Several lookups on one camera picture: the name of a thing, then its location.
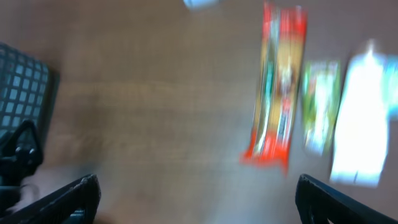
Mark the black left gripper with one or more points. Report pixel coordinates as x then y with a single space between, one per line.
22 154

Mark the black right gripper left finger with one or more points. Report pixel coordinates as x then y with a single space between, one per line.
77 202

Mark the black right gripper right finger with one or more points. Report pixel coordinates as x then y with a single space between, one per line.
319 203

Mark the white tube gold cap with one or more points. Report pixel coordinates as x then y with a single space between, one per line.
361 131

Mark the green snack pouch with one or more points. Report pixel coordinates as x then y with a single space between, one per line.
321 91

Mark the orange spaghetti pack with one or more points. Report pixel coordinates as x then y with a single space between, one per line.
284 32

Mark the teal tissue wipes pack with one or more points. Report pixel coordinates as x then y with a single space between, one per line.
390 86

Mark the white barcode scanner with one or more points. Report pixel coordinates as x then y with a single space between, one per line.
199 4

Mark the grey plastic mesh basket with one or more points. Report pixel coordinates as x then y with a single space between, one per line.
28 91

